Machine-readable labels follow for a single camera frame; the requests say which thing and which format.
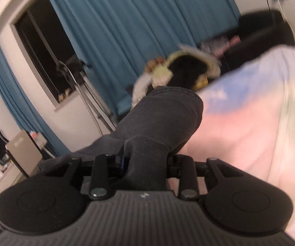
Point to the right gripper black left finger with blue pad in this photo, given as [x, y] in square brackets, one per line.
[108, 171]

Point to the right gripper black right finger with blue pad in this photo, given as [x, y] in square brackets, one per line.
[183, 168]

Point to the dark navy garment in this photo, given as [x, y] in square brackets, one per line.
[159, 125]

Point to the pile of mixed clothes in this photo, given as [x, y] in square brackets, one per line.
[188, 68]

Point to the metal tripod stand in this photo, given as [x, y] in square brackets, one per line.
[88, 94]

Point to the pastel pink white bed cover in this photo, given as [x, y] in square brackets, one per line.
[249, 121]

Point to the dark window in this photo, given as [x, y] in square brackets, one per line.
[48, 49]

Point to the clear crumpled plastic bag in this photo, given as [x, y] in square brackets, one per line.
[216, 46]

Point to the teal curtain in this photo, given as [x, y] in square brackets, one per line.
[116, 38]
[23, 111]

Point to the black leather armchair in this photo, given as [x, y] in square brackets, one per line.
[258, 31]

